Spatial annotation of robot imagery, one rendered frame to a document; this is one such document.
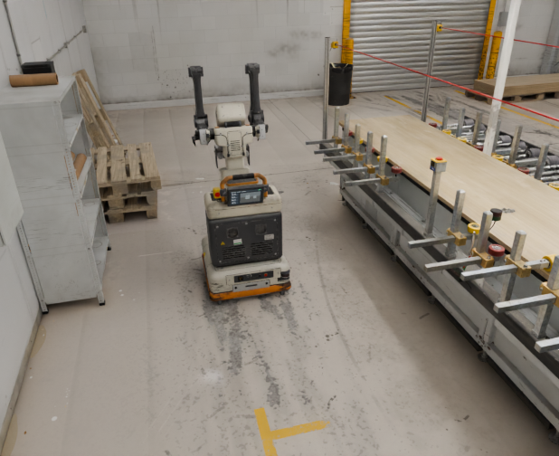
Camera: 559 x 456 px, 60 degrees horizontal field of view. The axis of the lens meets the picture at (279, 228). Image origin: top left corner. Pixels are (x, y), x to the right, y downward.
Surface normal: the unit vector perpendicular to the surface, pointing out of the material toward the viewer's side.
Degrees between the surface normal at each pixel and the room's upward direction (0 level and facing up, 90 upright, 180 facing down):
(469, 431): 0
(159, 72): 90
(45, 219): 90
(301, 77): 90
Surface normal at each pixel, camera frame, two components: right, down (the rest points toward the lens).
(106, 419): -0.02, -0.88
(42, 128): 0.25, 0.45
